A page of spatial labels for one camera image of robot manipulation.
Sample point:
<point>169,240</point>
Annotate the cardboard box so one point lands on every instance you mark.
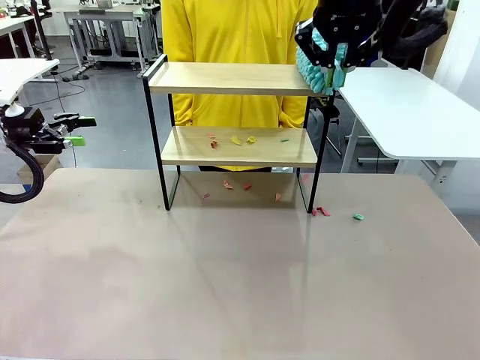
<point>47,163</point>

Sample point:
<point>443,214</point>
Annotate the brown cardboard panel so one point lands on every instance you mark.
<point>435,62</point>

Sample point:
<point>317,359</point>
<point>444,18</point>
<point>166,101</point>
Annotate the person's right forearm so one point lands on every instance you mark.
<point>183,110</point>

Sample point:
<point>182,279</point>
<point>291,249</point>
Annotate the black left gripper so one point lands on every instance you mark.
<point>33,139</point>

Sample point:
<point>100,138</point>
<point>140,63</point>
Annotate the yellow paper scrap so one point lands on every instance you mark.
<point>236,140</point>
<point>251,140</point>

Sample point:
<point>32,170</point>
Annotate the teal microfiber duster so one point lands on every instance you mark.
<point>311,75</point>

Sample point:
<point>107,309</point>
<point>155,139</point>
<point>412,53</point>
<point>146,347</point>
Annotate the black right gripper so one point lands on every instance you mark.
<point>345,18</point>

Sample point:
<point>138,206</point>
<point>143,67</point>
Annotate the person in yellow hoodie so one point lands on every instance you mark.
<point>240,33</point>

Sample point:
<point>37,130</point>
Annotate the red crumpled paper scrap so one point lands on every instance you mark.
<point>314,212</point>
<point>247,186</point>
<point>324,211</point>
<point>214,144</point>

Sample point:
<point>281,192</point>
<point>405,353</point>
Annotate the two-tier wooden shelf black frame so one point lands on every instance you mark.
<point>232,85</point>

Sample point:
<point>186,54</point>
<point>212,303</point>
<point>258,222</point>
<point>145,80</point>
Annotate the person's left forearm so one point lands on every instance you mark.
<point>294,112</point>

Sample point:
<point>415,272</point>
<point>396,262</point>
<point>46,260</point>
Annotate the grey metal desk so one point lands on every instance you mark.
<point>105,15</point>

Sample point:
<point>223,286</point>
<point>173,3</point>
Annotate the black office chair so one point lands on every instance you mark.
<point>330,112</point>

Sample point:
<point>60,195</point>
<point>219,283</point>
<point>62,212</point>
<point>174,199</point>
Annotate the black pole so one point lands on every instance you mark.
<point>40,30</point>

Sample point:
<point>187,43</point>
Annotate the black power strip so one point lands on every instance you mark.
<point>75,76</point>

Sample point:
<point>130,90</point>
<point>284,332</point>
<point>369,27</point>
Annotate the large white desk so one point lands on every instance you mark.
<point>405,112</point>

